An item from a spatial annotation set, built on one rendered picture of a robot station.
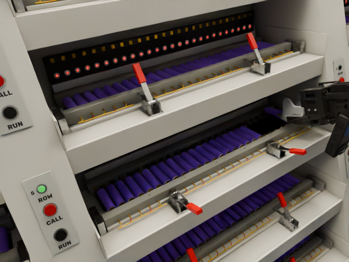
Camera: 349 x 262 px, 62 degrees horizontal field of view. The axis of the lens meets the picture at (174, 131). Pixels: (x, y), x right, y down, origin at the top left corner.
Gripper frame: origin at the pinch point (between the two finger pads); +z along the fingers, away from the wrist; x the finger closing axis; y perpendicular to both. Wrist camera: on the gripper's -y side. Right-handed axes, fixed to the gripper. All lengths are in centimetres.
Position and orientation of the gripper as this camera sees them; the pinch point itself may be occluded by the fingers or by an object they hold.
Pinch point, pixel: (285, 115)
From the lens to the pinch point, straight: 80.5
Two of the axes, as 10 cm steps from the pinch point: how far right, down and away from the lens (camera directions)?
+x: -8.4, 3.4, -4.1
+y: -2.7, -9.4, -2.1
